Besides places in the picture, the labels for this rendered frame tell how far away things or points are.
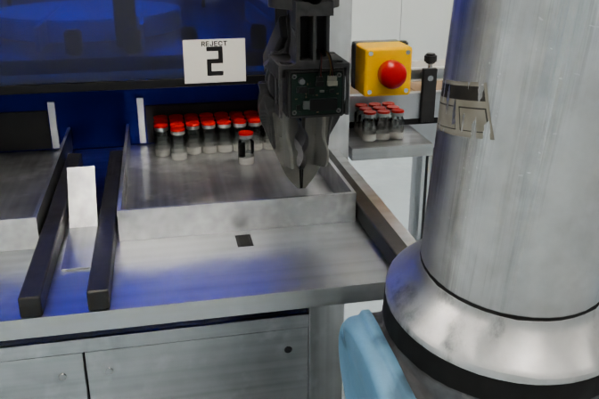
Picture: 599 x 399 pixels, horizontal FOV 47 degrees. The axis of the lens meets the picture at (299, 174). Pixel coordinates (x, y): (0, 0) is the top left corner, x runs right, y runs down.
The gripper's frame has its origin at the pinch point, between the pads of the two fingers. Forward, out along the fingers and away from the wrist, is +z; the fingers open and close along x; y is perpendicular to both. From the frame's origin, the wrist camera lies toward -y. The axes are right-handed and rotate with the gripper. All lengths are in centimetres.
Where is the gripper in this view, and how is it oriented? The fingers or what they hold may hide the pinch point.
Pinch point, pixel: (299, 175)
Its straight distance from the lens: 77.0
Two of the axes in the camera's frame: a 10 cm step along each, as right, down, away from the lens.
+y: 2.0, 3.4, -9.2
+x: 9.8, -0.7, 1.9
